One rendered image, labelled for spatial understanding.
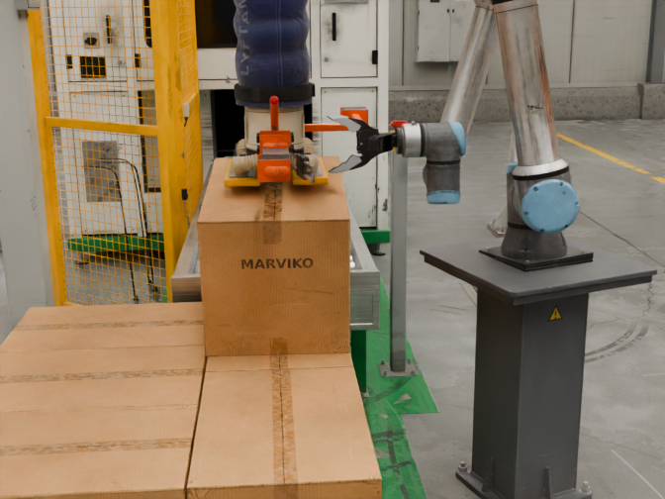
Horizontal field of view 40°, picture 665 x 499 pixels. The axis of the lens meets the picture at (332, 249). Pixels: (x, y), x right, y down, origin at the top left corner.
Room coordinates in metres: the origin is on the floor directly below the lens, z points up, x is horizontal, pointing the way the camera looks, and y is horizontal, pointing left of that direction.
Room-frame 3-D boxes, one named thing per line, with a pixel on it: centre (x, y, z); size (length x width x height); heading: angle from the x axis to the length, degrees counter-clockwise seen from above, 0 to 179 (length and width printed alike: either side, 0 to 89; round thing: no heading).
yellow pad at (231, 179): (2.63, 0.26, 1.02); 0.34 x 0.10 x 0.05; 4
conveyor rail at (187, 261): (4.06, 0.60, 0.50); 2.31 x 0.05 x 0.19; 4
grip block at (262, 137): (2.39, 0.15, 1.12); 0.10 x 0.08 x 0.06; 94
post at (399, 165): (3.52, -0.27, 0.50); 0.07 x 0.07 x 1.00; 4
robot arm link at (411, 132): (2.41, -0.21, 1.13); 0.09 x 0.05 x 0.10; 4
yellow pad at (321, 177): (2.64, 0.07, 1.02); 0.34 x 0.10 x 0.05; 4
